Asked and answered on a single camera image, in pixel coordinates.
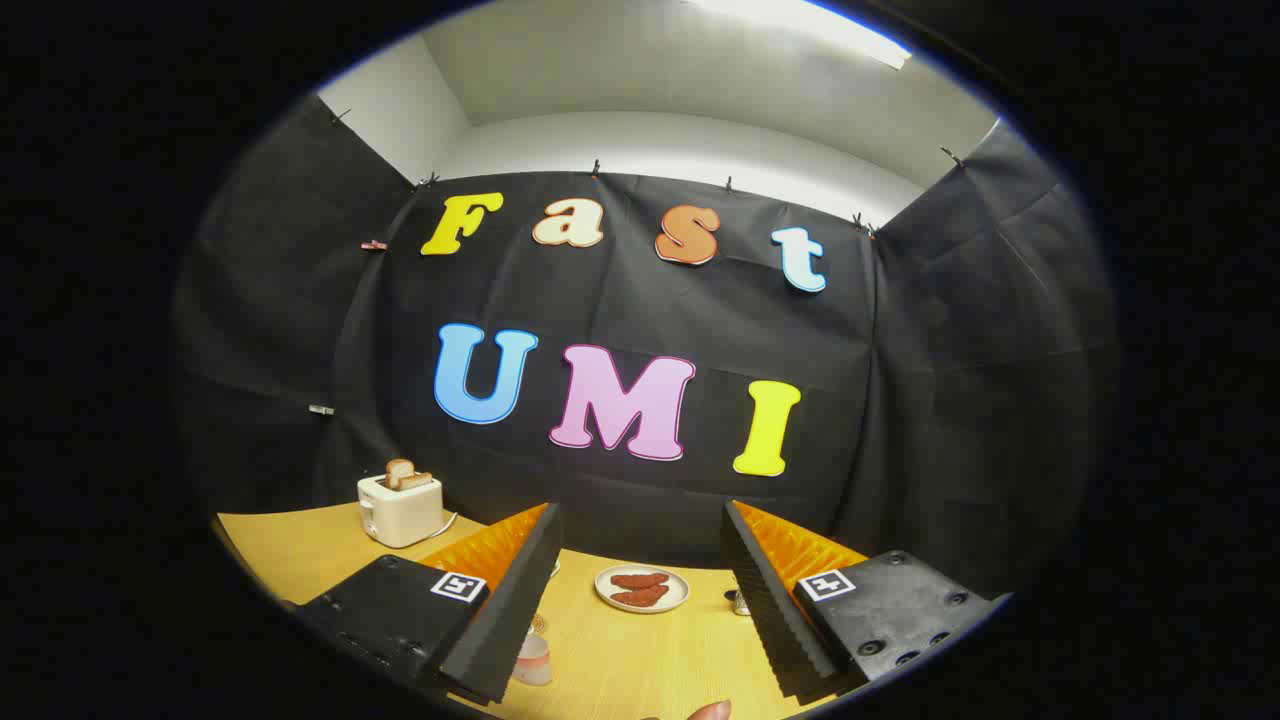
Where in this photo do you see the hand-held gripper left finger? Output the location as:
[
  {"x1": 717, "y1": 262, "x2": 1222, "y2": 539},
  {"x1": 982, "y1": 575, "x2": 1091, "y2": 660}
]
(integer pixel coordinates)
[{"x1": 283, "y1": 502, "x2": 564, "y2": 706}]

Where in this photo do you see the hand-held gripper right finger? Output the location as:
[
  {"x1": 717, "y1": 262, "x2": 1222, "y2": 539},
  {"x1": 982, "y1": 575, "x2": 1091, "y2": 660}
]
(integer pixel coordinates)
[{"x1": 720, "y1": 499, "x2": 1013, "y2": 703}]

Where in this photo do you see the clear juice bottle pink label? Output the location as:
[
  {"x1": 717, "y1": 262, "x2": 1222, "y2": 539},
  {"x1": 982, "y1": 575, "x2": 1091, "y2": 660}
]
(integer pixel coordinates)
[{"x1": 512, "y1": 612, "x2": 554, "y2": 687}]

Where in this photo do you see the white round plate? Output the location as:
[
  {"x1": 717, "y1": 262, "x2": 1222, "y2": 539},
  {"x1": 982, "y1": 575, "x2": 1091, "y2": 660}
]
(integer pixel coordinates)
[{"x1": 594, "y1": 565, "x2": 691, "y2": 614}]

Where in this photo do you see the wooden table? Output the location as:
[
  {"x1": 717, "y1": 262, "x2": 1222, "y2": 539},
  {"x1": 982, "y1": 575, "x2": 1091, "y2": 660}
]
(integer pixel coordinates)
[{"x1": 215, "y1": 500, "x2": 851, "y2": 720}]

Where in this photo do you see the cream toaster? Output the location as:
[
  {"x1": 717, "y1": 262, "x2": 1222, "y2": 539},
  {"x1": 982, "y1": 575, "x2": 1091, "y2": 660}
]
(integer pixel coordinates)
[{"x1": 357, "y1": 472, "x2": 445, "y2": 549}]

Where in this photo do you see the black backdrop cloth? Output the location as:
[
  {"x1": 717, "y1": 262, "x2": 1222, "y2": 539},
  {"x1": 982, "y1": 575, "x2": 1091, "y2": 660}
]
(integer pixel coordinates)
[{"x1": 170, "y1": 95, "x2": 1119, "y2": 601}]

